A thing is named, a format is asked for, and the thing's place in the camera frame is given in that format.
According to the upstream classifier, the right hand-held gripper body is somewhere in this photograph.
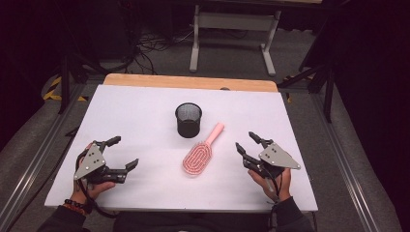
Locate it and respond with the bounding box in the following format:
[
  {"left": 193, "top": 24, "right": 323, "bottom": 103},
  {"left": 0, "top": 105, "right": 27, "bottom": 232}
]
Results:
[{"left": 243, "top": 142, "right": 302, "bottom": 179}]

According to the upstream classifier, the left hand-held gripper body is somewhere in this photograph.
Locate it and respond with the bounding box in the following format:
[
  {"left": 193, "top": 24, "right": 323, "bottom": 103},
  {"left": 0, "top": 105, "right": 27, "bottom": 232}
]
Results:
[{"left": 73, "top": 142, "right": 128, "bottom": 186}]

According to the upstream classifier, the pink hairbrush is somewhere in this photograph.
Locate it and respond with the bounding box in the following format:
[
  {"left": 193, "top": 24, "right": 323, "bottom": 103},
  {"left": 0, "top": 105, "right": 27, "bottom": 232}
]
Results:
[{"left": 182, "top": 122, "right": 225, "bottom": 177}]

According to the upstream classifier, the black mesh pen holder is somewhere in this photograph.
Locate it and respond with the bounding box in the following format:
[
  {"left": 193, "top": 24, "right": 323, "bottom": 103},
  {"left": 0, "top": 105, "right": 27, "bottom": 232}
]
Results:
[{"left": 174, "top": 101, "right": 203, "bottom": 139}]

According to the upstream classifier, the person's left hand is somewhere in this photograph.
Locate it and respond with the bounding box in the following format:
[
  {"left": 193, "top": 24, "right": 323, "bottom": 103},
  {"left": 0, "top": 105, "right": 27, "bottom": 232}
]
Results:
[{"left": 71, "top": 177, "right": 116, "bottom": 206}]

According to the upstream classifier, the person's right hand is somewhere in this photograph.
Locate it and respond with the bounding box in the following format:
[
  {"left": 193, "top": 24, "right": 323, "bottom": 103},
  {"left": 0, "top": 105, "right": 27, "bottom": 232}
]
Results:
[{"left": 248, "top": 167, "right": 293, "bottom": 202}]

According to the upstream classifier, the white table mat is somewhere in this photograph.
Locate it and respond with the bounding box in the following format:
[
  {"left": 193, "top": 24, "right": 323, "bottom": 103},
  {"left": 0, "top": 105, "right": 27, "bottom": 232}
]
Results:
[{"left": 44, "top": 84, "right": 319, "bottom": 214}]

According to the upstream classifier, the black metal stand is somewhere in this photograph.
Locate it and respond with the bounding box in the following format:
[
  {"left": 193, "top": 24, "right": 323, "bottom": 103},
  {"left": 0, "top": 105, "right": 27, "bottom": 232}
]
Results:
[
  {"left": 57, "top": 51, "right": 109, "bottom": 115},
  {"left": 278, "top": 61, "right": 337, "bottom": 124}
]

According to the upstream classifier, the person's dark clothing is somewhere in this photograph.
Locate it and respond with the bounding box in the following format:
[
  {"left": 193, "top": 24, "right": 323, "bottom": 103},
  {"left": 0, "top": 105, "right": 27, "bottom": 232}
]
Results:
[{"left": 112, "top": 211, "right": 273, "bottom": 232}]

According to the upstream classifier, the wooden table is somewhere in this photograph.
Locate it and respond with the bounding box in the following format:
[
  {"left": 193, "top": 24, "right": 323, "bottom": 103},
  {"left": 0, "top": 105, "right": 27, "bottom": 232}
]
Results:
[{"left": 102, "top": 72, "right": 278, "bottom": 93}]

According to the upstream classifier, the grey metal stand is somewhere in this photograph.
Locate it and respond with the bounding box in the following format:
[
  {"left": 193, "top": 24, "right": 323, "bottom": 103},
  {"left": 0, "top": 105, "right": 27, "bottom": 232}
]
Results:
[{"left": 189, "top": 3, "right": 282, "bottom": 77}]

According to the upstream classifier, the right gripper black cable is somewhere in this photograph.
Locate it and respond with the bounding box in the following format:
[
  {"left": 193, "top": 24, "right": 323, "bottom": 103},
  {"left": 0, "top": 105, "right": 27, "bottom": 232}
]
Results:
[{"left": 265, "top": 170, "right": 285, "bottom": 228}]

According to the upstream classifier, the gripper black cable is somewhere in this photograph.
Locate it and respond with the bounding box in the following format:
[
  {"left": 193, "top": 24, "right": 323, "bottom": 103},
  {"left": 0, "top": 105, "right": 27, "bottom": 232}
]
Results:
[
  {"left": 265, "top": 170, "right": 285, "bottom": 228},
  {"left": 74, "top": 154, "right": 119, "bottom": 219}
]

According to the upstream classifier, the dark beaded bracelet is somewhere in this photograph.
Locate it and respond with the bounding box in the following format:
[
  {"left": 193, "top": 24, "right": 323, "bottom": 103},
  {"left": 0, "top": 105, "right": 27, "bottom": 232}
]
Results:
[{"left": 62, "top": 198, "right": 91, "bottom": 216}]

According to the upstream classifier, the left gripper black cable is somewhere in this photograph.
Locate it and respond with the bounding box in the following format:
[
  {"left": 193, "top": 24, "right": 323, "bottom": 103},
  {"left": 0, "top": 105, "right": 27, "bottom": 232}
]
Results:
[{"left": 74, "top": 154, "right": 119, "bottom": 219}]

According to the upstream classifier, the aluminium floor rail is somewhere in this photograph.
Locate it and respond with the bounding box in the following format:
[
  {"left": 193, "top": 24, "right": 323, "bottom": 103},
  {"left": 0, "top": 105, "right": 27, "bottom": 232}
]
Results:
[
  {"left": 0, "top": 82, "right": 87, "bottom": 232},
  {"left": 309, "top": 92, "right": 381, "bottom": 232}
]

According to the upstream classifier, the tangle of black floor cables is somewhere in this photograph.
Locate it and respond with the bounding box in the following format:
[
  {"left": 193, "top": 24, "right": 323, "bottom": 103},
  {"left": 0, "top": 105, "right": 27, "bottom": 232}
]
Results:
[{"left": 127, "top": 27, "right": 196, "bottom": 75}]

